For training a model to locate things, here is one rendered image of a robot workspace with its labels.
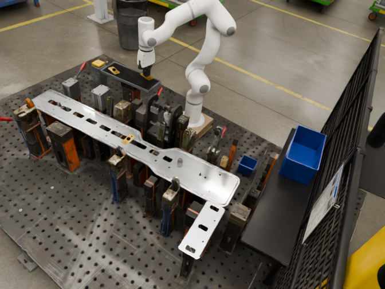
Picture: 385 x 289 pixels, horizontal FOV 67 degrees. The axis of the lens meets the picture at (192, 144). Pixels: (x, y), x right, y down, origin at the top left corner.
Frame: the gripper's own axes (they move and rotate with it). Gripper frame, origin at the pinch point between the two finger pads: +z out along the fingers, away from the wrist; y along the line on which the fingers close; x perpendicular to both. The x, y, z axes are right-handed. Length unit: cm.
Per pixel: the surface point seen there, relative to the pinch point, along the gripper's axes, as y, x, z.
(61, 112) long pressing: 45, -26, 24
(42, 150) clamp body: 61, -30, 50
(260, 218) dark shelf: 16, 101, 21
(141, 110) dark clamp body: 12.4, 9.7, 16.5
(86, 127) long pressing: 40.8, -5.5, 24.1
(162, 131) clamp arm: 12.8, 29.0, 19.3
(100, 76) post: 11.4, -33.7, 15.8
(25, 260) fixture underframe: 102, -11, 120
